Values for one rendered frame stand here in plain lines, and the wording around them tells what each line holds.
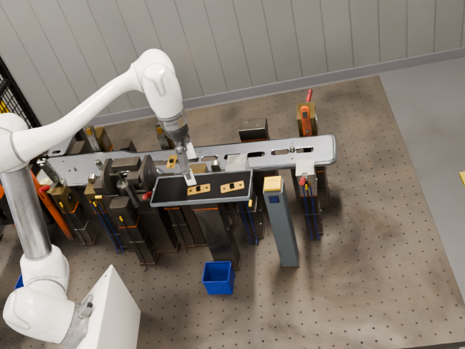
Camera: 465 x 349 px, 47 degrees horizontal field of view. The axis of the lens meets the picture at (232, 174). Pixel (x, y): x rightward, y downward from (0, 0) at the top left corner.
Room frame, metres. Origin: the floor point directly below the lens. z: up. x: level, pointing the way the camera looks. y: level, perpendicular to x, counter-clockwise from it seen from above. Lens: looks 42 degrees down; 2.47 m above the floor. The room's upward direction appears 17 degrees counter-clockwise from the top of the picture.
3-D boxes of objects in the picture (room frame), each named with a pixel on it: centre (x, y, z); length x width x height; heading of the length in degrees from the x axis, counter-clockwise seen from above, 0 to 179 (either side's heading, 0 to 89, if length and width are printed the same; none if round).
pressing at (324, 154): (1.81, 0.22, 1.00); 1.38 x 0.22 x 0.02; 72
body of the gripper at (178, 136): (1.42, 0.13, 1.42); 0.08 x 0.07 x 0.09; 171
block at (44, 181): (1.86, 0.79, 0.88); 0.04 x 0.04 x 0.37; 72
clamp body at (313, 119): (1.82, -0.39, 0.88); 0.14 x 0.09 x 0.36; 162
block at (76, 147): (2.17, 0.69, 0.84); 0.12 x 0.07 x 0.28; 162
